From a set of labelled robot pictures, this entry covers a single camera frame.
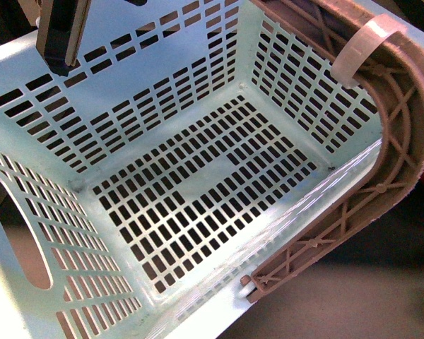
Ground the brown basket handle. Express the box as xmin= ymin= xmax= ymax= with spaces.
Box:
xmin=241 ymin=1 xmax=424 ymax=303

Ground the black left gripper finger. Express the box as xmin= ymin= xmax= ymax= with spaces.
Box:
xmin=36 ymin=0 xmax=91 ymax=76

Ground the white tape ring on handle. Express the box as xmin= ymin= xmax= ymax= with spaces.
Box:
xmin=331 ymin=13 xmax=408 ymax=88

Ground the light blue plastic basket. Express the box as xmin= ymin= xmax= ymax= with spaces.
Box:
xmin=0 ymin=0 xmax=424 ymax=339

